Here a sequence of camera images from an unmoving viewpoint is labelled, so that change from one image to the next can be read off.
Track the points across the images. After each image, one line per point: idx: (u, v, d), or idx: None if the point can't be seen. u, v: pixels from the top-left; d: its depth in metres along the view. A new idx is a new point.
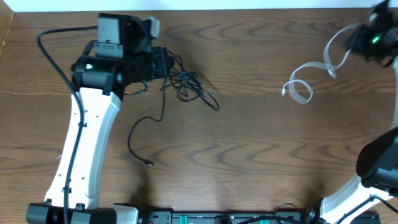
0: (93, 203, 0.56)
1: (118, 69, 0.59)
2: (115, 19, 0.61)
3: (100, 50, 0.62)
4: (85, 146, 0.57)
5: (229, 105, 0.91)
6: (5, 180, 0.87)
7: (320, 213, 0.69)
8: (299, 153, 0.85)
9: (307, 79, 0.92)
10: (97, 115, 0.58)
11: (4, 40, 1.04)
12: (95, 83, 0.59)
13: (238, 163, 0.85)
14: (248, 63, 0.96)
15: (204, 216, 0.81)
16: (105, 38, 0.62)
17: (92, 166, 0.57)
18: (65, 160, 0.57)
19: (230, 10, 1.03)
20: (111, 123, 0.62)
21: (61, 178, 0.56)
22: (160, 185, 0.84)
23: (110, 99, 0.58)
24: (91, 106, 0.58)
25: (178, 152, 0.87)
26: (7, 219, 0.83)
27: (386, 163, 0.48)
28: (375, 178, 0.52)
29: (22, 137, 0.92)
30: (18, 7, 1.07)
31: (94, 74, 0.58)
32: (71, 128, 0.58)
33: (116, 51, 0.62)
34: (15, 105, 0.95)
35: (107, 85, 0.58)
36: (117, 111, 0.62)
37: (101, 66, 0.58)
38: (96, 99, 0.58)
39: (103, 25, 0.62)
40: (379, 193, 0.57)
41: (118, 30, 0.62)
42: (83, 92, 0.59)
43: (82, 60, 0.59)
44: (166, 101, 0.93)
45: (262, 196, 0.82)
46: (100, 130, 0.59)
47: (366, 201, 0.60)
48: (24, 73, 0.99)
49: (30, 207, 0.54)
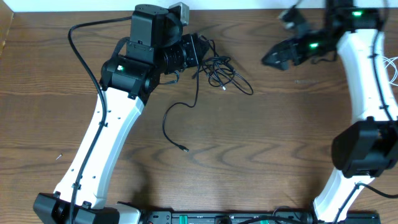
0: (100, 204, 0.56)
1: (148, 74, 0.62)
2: (150, 20, 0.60)
3: (131, 50, 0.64)
4: (102, 145, 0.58)
5: (229, 106, 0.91)
6: (4, 180, 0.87)
7: (317, 215, 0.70)
8: (300, 153, 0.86)
9: (306, 80, 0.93)
10: (119, 117, 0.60)
11: (4, 40, 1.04)
12: (123, 84, 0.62)
13: (238, 163, 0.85)
14: (248, 63, 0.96)
15: (204, 216, 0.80)
16: (137, 38, 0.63)
17: (106, 167, 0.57)
18: (80, 156, 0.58)
19: (230, 10, 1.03)
20: (130, 127, 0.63)
21: (74, 173, 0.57)
22: (161, 185, 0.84)
23: (135, 102, 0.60)
24: (115, 108, 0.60)
25: (178, 151, 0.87)
26: (7, 219, 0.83)
27: (360, 152, 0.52)
28: (352, 167, 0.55)
29: (21, 136, 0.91)
30: (17, 7, 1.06)
31: (123, 76, 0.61)
32: (92, 125, 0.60)
33: (147, 54, 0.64)
34: (14, 105, 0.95)
35: (134, 89, 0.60)
36: (139, 114, 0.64)
37: (131, 70, 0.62)
38: (121, 101, 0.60)
39: (137, 24, 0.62)
40: (362, 180, 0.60)
41: (150, 32, 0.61)
42: (109, 93, 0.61)
43: (114, 60, 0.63)
44: (166, 101, 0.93)
45: (262, 196, 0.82)
46: (119, 133, 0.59)
47: (354, 191, 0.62)
48: (24, 73, 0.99)
49: (38, 196, 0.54)
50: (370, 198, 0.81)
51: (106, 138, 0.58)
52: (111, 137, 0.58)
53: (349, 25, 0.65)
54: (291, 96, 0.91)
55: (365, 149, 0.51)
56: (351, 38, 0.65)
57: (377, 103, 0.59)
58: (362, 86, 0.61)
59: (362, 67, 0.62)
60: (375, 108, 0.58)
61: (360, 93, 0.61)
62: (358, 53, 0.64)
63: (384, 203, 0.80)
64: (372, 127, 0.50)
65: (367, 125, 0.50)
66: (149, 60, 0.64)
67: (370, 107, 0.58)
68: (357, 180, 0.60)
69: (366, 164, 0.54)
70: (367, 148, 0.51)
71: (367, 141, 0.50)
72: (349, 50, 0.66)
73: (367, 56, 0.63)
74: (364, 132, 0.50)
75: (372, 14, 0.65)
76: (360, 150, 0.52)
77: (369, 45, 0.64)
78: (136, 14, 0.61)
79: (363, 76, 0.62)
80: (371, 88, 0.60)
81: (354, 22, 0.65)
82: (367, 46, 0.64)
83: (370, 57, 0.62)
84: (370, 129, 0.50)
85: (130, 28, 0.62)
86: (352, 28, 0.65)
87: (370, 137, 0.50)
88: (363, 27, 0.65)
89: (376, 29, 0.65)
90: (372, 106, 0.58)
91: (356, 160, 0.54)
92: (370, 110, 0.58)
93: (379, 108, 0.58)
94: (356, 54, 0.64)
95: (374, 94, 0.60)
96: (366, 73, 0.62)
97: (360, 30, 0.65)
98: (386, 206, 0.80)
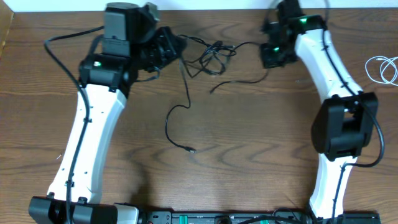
0: (94, 198, 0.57)
1: (125, 68, 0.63)
2: (122, 14, 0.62)
3: (106, 46, 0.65)
4: (89, 140, 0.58)
5: (229, 106, 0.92)
6: (4, 180, 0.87)
7: (314, 213, 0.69)
8: (300, 153, 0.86)
9: (307, 80, 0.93)
10: (102, 111, 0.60)
11: (4, 40, 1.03)
12: (102, 80, 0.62)
13: (237, 163, 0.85)
14: (247, 63, 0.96)
15: (204, 216, 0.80)
16: (112, 33, 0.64)
17: (95, 161, 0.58)
18: (69, 155, 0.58)
19: (230, 10, 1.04)
20: (115, 121, 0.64)
21: (64, 172, 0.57)
22: (160, 185, 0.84)
23: (116, 96, 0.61)
24: (97, 103, 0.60)
25: (179, 151, 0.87)
26: (7, 219, 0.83)
27: (335, 127, 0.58)
28: (333, 147, 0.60)
29: (21, 137, 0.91)
30: (17, 7, 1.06)
31: (101, 71, 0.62)
32: (77, 123, 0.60)
33: (122, 48, 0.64)
34: (14, 105, 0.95)
35: (114, 83, 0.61)
36: (122, 108, 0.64)
37: (108, 65, 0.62)
38: (103, 96, 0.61)
39: (111, 20, 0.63)
40: (347, 160, 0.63)
41: (124, 25, 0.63)
42: (89, 89, 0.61)
43: (90, 58, 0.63)
44: (166, 100, 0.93)
45: (262, 196, 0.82)
46: (105, 127, 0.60)
47: (342, 174, 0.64)
48: (24, 73, 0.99)
49: (33, 200, 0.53)
50: (370, 198, 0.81)
51: (92, 133, 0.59)
52: (97, 132, 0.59)
53: (301, 30, 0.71)
54: (290, 96, 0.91)
55: (336, 124, 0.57)
56: (304, 38, 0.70)
57: (337, 84, 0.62)
58: (323, 71, 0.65)
59: (318, 58, 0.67)
60: (337, 88, 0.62)
61: (323, 79, 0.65)
62: (311, 48, 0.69)
63: (384, 203, 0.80)
64: (337, 102, 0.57)
65: (334, 101, 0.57)
66: (125, 53, 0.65)
67: (333, 88, 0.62)
68: (341, 163, 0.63)
69: (344, 142, 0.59)
70: (337, 122, 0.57)
71: (336, 115, 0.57)
72: (305, 51, 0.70)
73: (321, 50, 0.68)
74: (332, 107, 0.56)
75: (316, 18, 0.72)
76: (333, 126, 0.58)
77: (319, 41, 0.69)
78: (108, 9, 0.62)
79: (320, 65, 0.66)
80: (331, 73, 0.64)
81: (304, 28, 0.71)
82: (318, 42, 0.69)
83: (324, 48, 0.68)
84: (335, 104, 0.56)
85: (104, 24, 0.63)
86: (303, 31, 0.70)
87: (338, 111, 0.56)
88: (311, 28, 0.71)
89: (322, 28, 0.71)
90: (334, 86, 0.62)
91: (333, 139, 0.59)
92: (334, 89, 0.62)
93: (341, 87, 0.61)
94: (311, 51, 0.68)
95: (334, 77, 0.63)
96: (323, 63, 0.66)
97: (310, 31, 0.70)
98: (385, 206, 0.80)
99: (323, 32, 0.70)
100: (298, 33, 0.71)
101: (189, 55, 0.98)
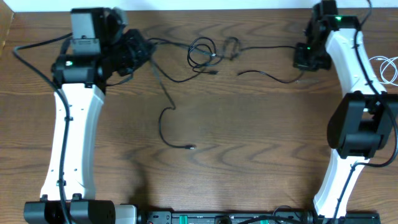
0: (89, 194, 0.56)
1: (98, 63, 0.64)
2: (89, 14, 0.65)
3: (76, 46, 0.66)
4: (73, 138, 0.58)
5: (229, 106, 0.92)
6: (4, 180, 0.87)
7: (317, 210, 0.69)
8: (300, 153, 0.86)
9: (306, 80, 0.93)
10: (82, 108, 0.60)
11: (4, 40, 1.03)
12: (76, 78, 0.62)
13: (237, 163, 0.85)
14: (247, 63, 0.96)
15: (204, 216, 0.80)
16: (81, 34, 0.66)
17: (83, 157, 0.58)
18: (56, 156, 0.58)
19: (231, 10, 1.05)
20: (97, 117, 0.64)
21: (54, 173, 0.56)
22: (160, 185, 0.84)
23: (92, 91, 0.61)
24: (76, 101, 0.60)
25: (178, 152, 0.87)
26: (7, 219, 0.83)
27: (352, 122, 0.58)
28: (346, 143, 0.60)
29: (21, 137, 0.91)
30: (17, 7, 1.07)
31: (74, 69, 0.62)
32: (58, 124, 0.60)
33: (93, 46, 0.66)
34: (14, 104, 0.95)
35: (89, 78, 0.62)
36: (102, 104, 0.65)
37: (80, 62, 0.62)
38: (79, 93, 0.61)
39: (78, 20, 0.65)
40: (359, 159, 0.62)
41: (92, 23, 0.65)
42: (64, 89, 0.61)
43: (61, 58, 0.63)
44: (165, 100, 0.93)
45: (262, 196, 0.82)
46: (87, 124, 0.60)
47: (351, 173, 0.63)
48: (23, 73, 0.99)
49: (26, 205, 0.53)
50: (370, 198, 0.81)
51: (76, 130, 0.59)
52: (80, 129, 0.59)
53: (334, 27, 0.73)
54: (290, 96, 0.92)
55: (354, 119, 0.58)
56: (337, 35, 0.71)
57: (362, 81, 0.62)
58: (349, 67, 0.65)
59: (346, 55, 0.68)
60: (361, 85, 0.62)
61: (347, 73, 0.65)
62: (341, 45, 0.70)
63: (384, 203, 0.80)
64: (359, 98, 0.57)
65: (356, 96, 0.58)
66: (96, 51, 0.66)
67: (357, 84, 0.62)
68: (352, 162, 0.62)
69: (358, 140, 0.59)
70: (355, 118, 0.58)
71: (356, 110, 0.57)
72: (335, 48, 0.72)
73: (351, 48, 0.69)
74: (352, 102, 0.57)
75: (351, 20, 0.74)
76: (351, 121, 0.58)
77: (351, 40, 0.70)
78: (75, 12, 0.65)
79: (347, 62, 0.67)
80: (357, 70, 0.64)
81: (337, 25, 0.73)
82: (349, 40, 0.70)
83: (354, 48, 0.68)
84: (356, 99, 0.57)
85: (73, 27, 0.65)
86: (336, 29, 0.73)
87: (359, 106, 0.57)
88: (345, 28, 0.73)
89: (356, 29, 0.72)
90: (357, 82, 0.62)
91: (348, 135, 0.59)
92: (358, 85, 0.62)
93: (365, 84, 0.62)
94: (341, 48, 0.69)
95: (359, 74, 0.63)
96: (352, 60, 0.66)
97: (343, 30, 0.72)
98: (385, 206, 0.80)
99: (357, 32, 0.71)
100: (331, 30, 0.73)
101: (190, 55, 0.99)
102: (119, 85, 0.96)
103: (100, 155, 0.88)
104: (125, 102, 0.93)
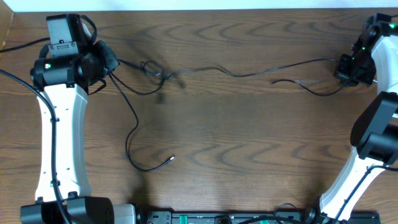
0: (84, 191, 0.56)
1: (77, 63, 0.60)
2: (64, 18, 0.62)
3: (54, 52, 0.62)
4: (61, 138, 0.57)
5: (229, 106, 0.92)
6: (4, 180, 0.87)
7: (321, 208, 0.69)
8: (300, 153, 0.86)
9: (307, 80, 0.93)
10: (66, 108, 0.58)
11: (4, 40, 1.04)
12: (57, 80, 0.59)
13: (237, 163, 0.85)
14: (247, 63, 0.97)
15: (204, 216, 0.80)
16: (58, 38, 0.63)
17: (74, 156, 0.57)
18: (46, 157, 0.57)
19: (230, 10, 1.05)
20: (83, 114, 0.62)
21: (46, 174, 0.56)
22: (160, 185, 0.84)
23: (75, 91, 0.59)
24: (60, 101, 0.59)
25: (178, 152, 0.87)
26: (7, 219, 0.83)
27: (381, 121, 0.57)
28: (369, 142, 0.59)
29: (21, 137, 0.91)
30: (17, 7, 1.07)
31: (53, 71, 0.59)
32: (45, 126, 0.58)
33: (71, 49, 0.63)
34: (14, 105, 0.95)
35: (69, 78, 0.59)
36: (86, 102, 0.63)
37: (59, 63, 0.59)
38: (62, 93, 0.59)
39: (54, 26, 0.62)
40: (376, 162, 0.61)
41: (67, 27, 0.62)
42: (47, 91, 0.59)
43: (40, 62, 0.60)
44: (166, 101, 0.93)
45: (262, 196, 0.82)
46: (74, 122, 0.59)
47: (365, 176, 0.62)
48: (23, 73, 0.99)
49: (22, 210, 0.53)
50: (370, 198, 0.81)
51: (63, 130, 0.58)
52: (68, 128, 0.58)
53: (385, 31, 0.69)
54: (290, 96, 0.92)
55: (384, 119, 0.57)
56: (385, 40, 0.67)
57: None
58: (390, 69, 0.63)
59: (392, 59, 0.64)
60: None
61: (387, 74, 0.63)
62: (388, 49, 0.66)
63: (384, 203, 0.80)
64: (394, 99, 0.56)
65: (390, 96, 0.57)
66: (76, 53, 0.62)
67: (395, 86, 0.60)
68: (369, 163, 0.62)
69: (381, 143, 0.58)
70: (384, 119, 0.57)
71: (387, 109, 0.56)
72: (380, 51, 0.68)
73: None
74: (385, 100, 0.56)
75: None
76: (379, 120, 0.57)
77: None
78: (50, 18, 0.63)
79: (392, 65, 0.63)
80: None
81: (389, 32, 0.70)
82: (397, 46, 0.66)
83: None
84: (392, 99, 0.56)
85: (49, 33, 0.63)
86: (387, 34, 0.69)
87: (391, 106, 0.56)
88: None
89: None
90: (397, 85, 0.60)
91: (373, 134, 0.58)
92: (396, 88, 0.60)
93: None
94: (388, 51, 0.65)
95: None
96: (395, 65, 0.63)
97: (393, 37, 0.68)
98: (386, 206, 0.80)
99: None
100: (381, 35, 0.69)
101: (190, 55, 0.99)
102: (119, 85, 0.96)
103: (100, 155, 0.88)
104: (125, 102, 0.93)
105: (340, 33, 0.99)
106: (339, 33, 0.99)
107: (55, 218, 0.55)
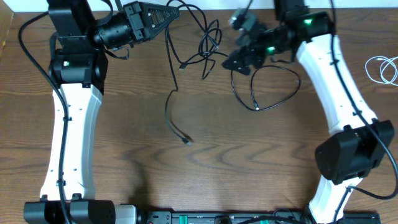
0: (88, 193, 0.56)
1: (95, 62, 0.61)
2: (67, 10, 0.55)
3: (65, 44, 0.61)
4: (71, 139, 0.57)
5: (229, 106, 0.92)
6: (4, 180, 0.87)
7: (315, 218, 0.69)
8: (300, 153, 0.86)
9: (308, 80, 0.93)
10: (81, 108, 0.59)
11: (4, 40, 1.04)
12: (74, 78, 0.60)
13: (237, 163, 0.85)
14: None
15: (204, 216, 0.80)
16: (66, 32, 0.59)
17: (83, 157, 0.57)
18: (55, 156, 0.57)
19: (230, 10, 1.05)
20: (94, 117, 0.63)
21: (53, 173, 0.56)
22: (160, 185, 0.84)
23: (91, 91, 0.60)
24: (74, 101, 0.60)
25: (178, 152, 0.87)
26: (7, 219, 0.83)
27: (344, 162, 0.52)
28: (341, 176, 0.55)
29: (22, 136, 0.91)
30: (17, 7, 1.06)
31: (72, 70, 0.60)
32: (57, 124, 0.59)
33: (83, 43, 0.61)
34: (14, 105, 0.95)
35: (86, 78, 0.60)
36: (100, 104, 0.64)
37: (77, 62, 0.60)
38: (78, 93, 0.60)
39: (59, 19, 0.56)
40: (353, 182, 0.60)
41: (74, 23, 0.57)
42: (64, 88, 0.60)
43: (56, 58, 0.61)
44: (166, 100, 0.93)
45: (262, 196, 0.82)
46: (85, 124, 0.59)
47: (346, 193, 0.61)
48: (23, 73, 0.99)
49: (27, 205, 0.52)
50: (370, 198, 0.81)
51: (74, 130, 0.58)
52: (79, 129, 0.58)
53: (305, 35, 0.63)
54: (290, 96, 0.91)
55: (347, 158, 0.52)
56: (308, 48, 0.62)
57: (350, 109, 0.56)
58: (327, 87, 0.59)
59: (326, 75, 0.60)
60: (349, 116, 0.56)
61: (328, 96, 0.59)
62: (316, 60, 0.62)
63: (384, 203, 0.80)
64: (349, 137, 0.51)
65: (344, 135, 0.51)
66: (87, 47, 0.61)
67: (343, 116, 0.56)
68: (346, 184, 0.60)
69: (352, 172, 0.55)
70: (348, 158, 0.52)
71: (349, 150, 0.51)
72: (310, 61, 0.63)
73: (329, 64, 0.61)
74: (344, 143, 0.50)
75: (323, 18, 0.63)
76: (344, 161, 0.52)
77: (328, 51, 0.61)
78: (50, 9, 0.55)
79: (329, 83, 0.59)
80: (337, 94, 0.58)
81: (308, 30, 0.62)
82: (326, 54, 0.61)
83: (333, 63, 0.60)
84: (348, 139, 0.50)
85: (54, 25, 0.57)
86: (308, 38, 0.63)
87: (352, 147, 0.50)
88: (318, 34, 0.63)
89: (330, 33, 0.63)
90: (344, 114, 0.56)
91: (342, 171, 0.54)
92: (345, 119, 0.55)
93: (353, 114, 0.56)
94: (316, 65, 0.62)
95: (344, 101, 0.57)
96: (331, 81, 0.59)
97: (317, 37, 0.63)
98: (386, 206, 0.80)
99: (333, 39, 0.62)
100: (303, 40, 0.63)
101: (190, 55, 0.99)
102: (119, 86, 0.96)
103: (100, 155, 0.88)
104: (125, 102, 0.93)
105: (341, 33, 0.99)
106: (340, 33, 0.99)
107: (56, 218, 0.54)
